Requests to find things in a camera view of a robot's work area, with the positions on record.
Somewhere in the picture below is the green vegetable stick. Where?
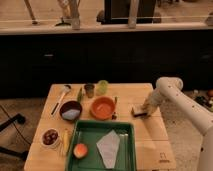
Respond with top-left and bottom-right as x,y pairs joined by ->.
77,87 -> 82,103

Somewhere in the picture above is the white folded napkin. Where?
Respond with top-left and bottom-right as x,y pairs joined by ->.
96,130 -> 120,169

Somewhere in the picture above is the light green cup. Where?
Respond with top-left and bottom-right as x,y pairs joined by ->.
96,80 -> 108,95

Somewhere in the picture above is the black cabinet on ledge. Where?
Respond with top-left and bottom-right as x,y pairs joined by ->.
96,0 -> 161,24

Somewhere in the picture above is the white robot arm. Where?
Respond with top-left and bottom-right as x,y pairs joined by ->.
142,77 -> 213,171

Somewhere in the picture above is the peach fruit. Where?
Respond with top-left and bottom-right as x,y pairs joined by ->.
73,143 -> 88,159

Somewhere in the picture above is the yellow corn cob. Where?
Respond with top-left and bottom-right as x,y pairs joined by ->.
61,129 -> 69,156

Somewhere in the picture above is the black stand leg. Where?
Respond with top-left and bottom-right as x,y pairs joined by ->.
0,114 -> 28,161

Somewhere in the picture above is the dark bowl with cloth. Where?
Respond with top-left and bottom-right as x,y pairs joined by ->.
60,101 -> 82,122

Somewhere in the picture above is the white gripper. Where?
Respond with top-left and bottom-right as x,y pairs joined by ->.
142,101 -> 158,116

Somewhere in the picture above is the white bowl of dark fruit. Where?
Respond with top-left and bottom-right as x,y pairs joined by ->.
41,129 -> 59,148

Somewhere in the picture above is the green plastic tray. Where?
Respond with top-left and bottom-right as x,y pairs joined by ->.
65,120 -> 136,171

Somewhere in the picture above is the red orange bowl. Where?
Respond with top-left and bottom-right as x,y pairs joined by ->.
90,96 -> 115,120

